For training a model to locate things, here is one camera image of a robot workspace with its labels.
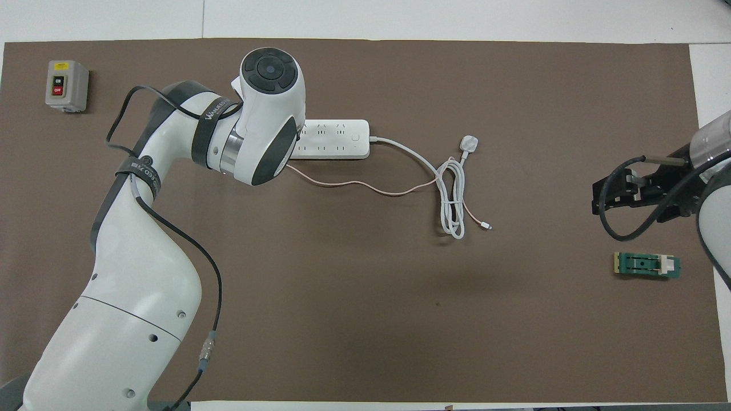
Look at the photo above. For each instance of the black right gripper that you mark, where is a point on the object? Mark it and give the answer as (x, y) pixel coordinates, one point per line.
(662, 177)

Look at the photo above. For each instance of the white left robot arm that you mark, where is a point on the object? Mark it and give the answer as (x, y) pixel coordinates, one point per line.
(143, 285)

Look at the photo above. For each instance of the white power strip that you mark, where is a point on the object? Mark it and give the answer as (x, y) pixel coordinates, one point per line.
(337, 140)

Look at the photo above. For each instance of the brown table mat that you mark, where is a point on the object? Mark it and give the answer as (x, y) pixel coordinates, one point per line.
(342, 314)

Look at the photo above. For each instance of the green knife switch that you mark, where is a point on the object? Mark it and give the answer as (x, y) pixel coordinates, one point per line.
(645, 265)

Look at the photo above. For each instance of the grey push-button switch box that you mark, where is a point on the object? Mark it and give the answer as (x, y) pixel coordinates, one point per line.
(67, 85)

